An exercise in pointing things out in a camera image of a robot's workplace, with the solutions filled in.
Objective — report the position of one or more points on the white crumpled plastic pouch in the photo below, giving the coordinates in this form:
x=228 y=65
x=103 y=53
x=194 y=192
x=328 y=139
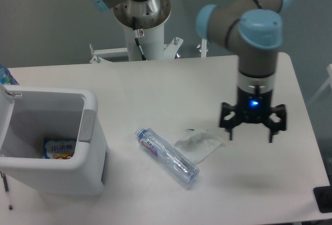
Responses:
x=198 y=144

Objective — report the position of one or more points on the clear plastic water bottle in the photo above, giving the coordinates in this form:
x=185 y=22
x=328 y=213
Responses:
x=171 y=158

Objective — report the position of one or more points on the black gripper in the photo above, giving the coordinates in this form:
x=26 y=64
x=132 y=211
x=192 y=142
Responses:
x=253 y=109

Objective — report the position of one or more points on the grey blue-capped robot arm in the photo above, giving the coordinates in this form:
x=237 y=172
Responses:
x=251 y=29

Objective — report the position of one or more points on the snack package in bin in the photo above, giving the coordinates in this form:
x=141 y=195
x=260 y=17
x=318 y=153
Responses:
x=59 y=148

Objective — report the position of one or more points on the white trash can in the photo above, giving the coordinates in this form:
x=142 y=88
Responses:
x=30 y=114

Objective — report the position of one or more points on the blue bottle at left edge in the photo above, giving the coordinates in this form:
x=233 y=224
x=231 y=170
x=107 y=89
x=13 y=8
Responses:
x=6 y=77

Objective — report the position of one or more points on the black device at table corner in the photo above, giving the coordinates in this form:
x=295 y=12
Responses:
x=323 y=198

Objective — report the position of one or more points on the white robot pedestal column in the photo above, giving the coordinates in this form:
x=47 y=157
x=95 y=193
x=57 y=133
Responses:
x=152 y=43

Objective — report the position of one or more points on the black and white pen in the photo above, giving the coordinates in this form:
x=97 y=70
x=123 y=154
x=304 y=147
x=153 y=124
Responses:
x=6 y=187

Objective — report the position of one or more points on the white frame at right edge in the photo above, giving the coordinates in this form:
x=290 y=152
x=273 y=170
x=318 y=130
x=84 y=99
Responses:
x=326 y=83

